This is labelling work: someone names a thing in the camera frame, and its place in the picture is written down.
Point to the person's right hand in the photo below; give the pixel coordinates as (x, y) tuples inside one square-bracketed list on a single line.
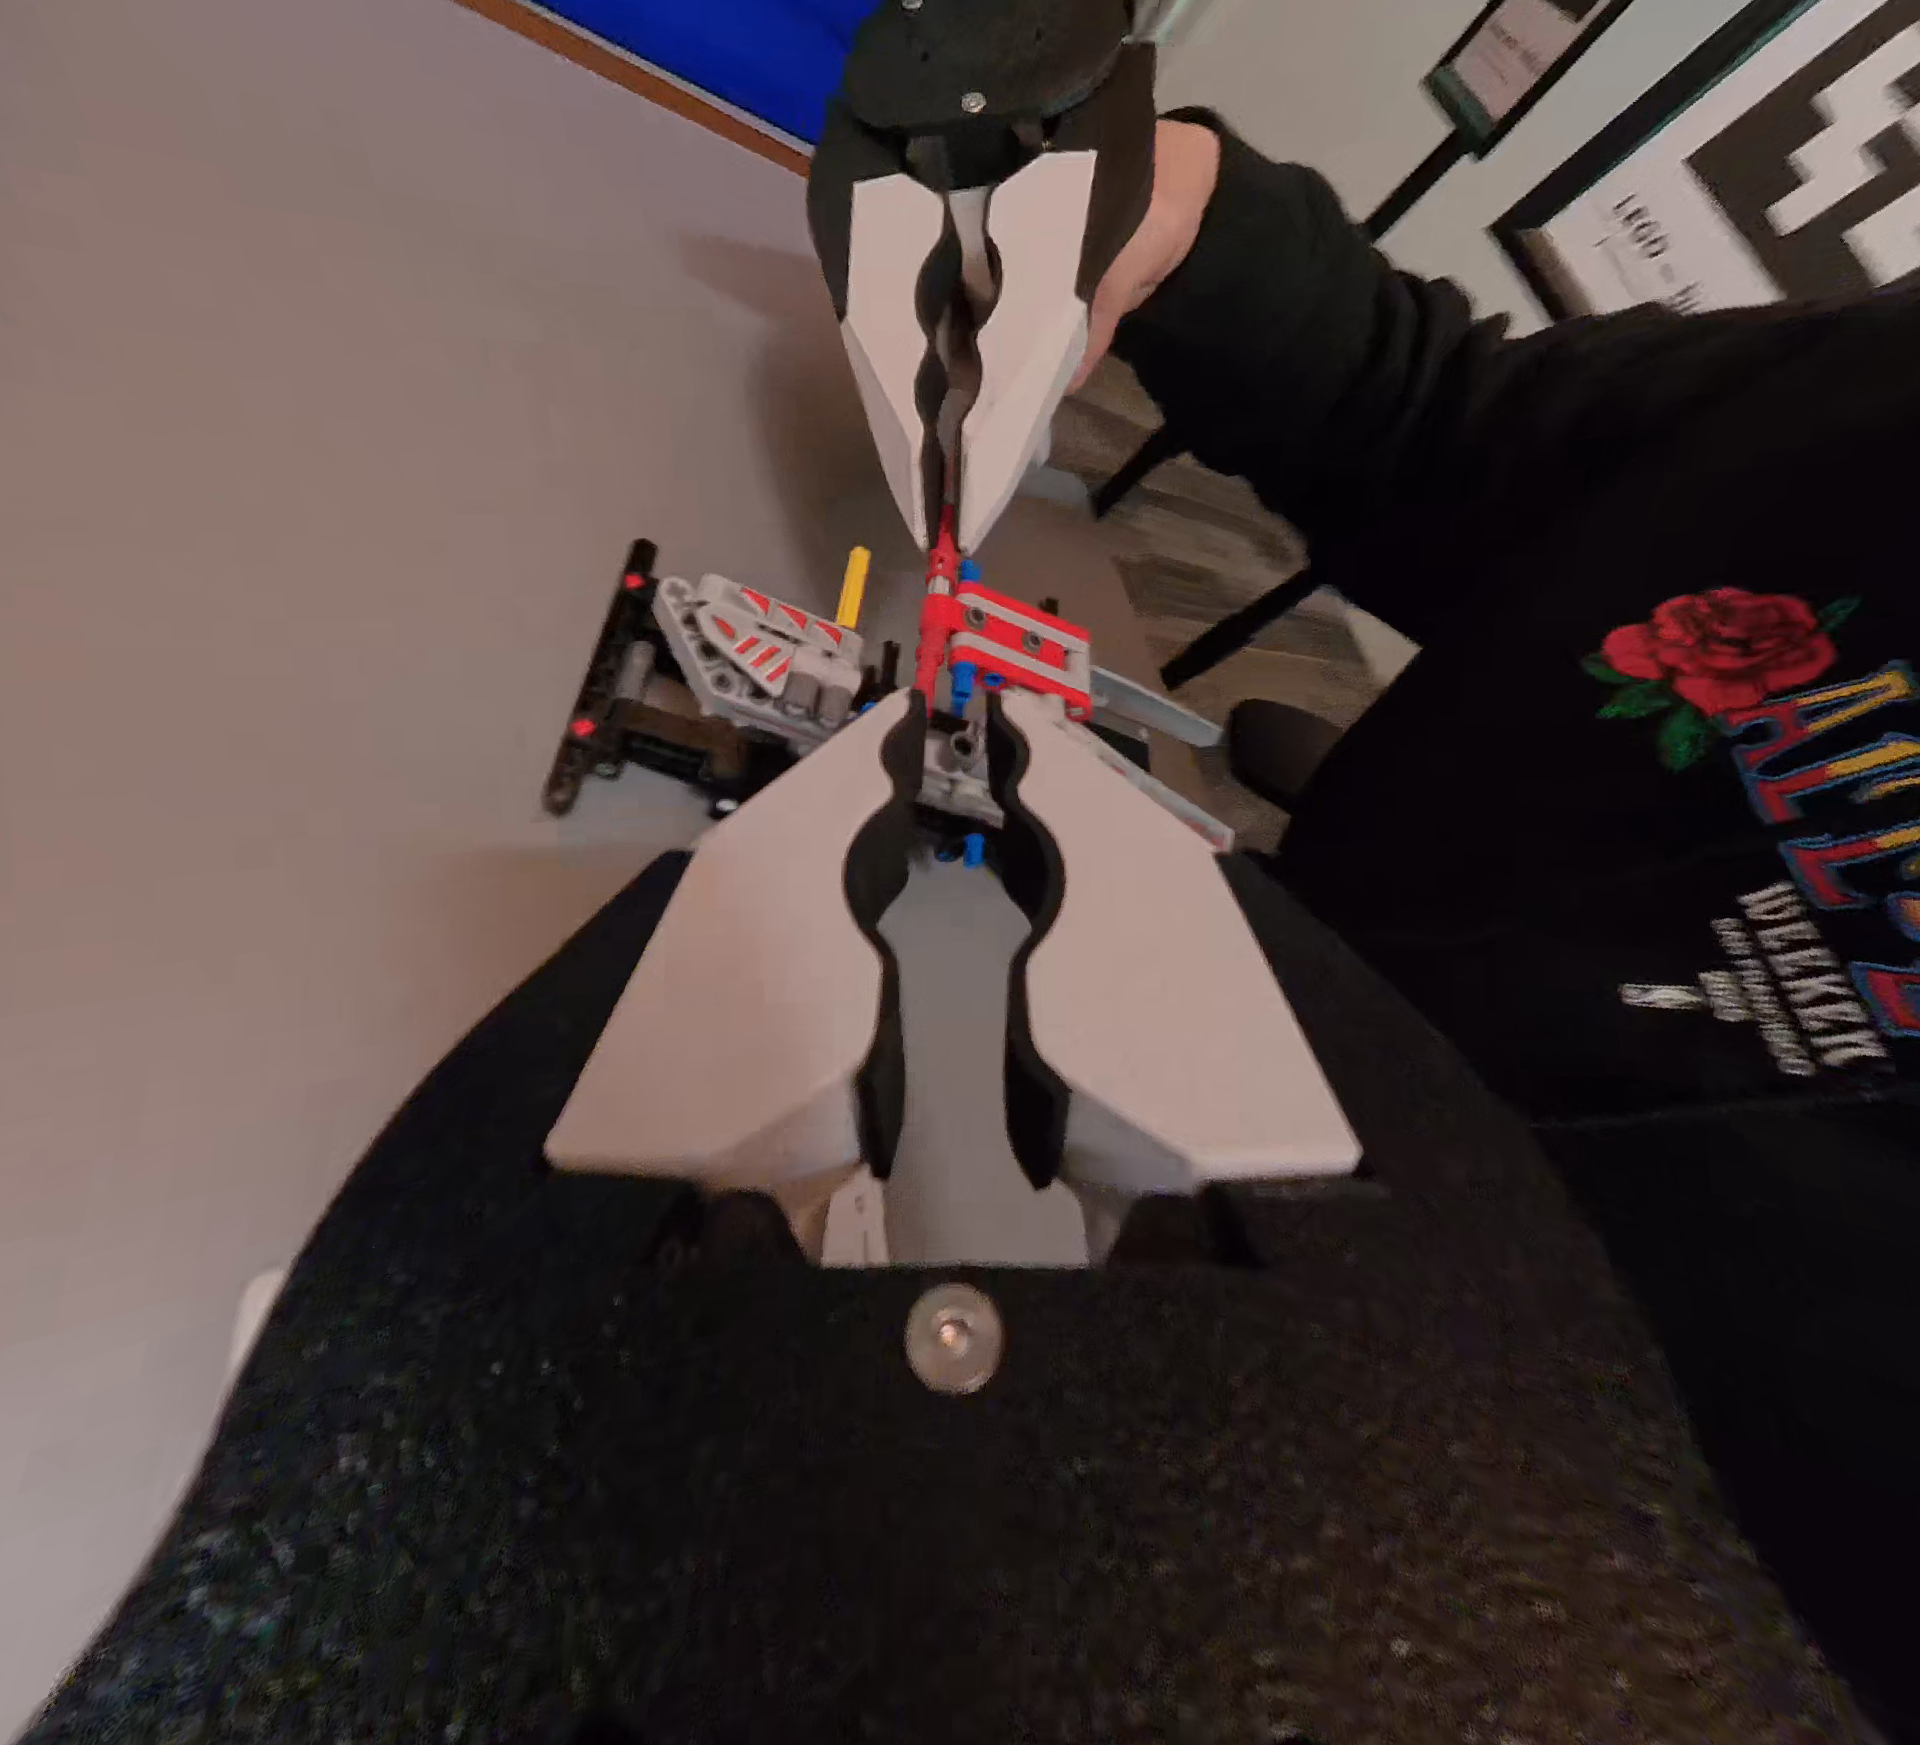
[(1163, 220)]

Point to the grey desk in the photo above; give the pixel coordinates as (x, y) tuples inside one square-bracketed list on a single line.
[(300, 421)]

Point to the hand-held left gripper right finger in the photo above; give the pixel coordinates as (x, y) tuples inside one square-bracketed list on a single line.
[(1187, 1011)]

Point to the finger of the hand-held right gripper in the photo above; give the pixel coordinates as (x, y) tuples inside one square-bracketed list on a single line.
[(1043, 288), (892, 306)]

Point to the large framed black-white poster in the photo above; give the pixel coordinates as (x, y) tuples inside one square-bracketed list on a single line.
[(1798, 153)]

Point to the black chair base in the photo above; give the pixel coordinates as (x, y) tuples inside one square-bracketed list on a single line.
[(1278, 748)]

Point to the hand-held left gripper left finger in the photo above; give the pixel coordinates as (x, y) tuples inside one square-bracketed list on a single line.
[(705, 1011)]

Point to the toy brick vehicle model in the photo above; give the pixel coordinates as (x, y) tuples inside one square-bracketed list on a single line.
[(751, 644)]

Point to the person's right forearm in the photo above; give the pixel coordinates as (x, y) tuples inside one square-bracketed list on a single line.
[(1305, 323)]

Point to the person in black sweatshirt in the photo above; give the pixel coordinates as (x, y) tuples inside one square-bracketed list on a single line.
[(1652, 904)]

